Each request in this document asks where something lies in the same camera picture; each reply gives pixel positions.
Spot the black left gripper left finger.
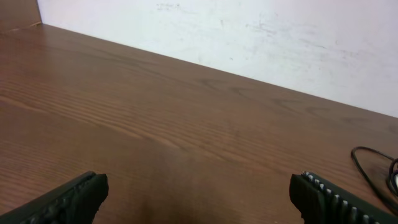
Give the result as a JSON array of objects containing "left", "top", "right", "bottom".
[{"left": 1, "top": 171, "right": 109, "bottom": 224}]

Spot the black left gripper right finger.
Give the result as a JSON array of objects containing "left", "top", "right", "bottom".
[{"left": 289, "top": 171, "right": 397, "bottom": 224}]

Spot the thin black cable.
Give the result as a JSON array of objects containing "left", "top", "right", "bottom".
[{"left": 350, "top": 146, "right": 398, "bottom": 215}]

